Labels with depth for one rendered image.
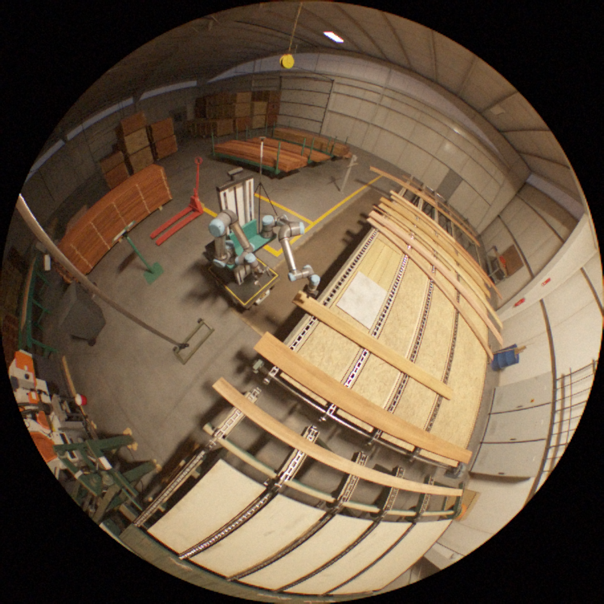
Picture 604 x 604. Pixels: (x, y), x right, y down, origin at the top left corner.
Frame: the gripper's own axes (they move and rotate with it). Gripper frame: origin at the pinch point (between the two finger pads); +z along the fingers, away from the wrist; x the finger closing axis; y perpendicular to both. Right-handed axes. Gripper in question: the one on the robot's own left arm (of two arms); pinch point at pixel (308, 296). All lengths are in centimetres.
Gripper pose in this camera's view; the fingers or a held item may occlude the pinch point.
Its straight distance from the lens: 169.6
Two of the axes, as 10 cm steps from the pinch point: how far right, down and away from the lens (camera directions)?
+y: -5.2, 7.3, -4.5
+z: -1.6, 4.3, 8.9
